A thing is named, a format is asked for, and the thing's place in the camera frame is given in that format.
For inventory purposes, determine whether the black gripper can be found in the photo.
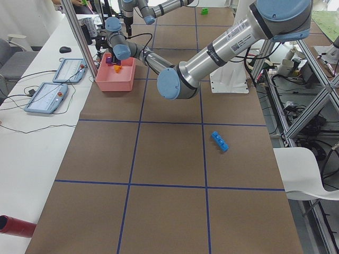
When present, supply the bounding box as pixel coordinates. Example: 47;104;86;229
126;24;132;36
110;54;121;66

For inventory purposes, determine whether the orange toy block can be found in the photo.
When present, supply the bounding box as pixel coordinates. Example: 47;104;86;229
113;65;122;73

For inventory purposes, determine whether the green toy block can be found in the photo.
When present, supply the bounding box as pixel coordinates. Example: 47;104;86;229
201;8;209;15

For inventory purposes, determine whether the long blue toy block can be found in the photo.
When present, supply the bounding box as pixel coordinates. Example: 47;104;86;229
211;131;229;152

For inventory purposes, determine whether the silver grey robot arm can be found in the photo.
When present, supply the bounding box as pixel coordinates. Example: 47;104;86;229
121;0;194;36
105;1;313;100

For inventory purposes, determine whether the pink plastic box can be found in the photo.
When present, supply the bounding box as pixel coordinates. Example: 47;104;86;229
95;53;136;92

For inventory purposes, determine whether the upper teach pendant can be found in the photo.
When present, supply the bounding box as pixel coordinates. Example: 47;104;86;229
52;58;86;83

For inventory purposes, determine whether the teach pendant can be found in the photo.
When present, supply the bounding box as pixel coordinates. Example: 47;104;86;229
52;58;86;83
24;82;68;114

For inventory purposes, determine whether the black computer mouse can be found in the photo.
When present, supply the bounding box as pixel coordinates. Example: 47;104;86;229
59;46;72;53

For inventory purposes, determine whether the lower teach pendant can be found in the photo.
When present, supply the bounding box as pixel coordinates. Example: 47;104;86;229
24;82;68;114

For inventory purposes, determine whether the red cylinder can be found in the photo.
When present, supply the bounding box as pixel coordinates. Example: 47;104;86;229
1;215;37;238

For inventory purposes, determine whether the white chair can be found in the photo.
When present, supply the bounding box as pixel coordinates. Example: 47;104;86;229
273;147;338;201

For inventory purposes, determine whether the aluminium frame post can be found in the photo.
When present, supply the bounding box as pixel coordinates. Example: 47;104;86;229
60;0;97;80

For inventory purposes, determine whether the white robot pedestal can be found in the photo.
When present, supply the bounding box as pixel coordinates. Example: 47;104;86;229
210;0;253;94

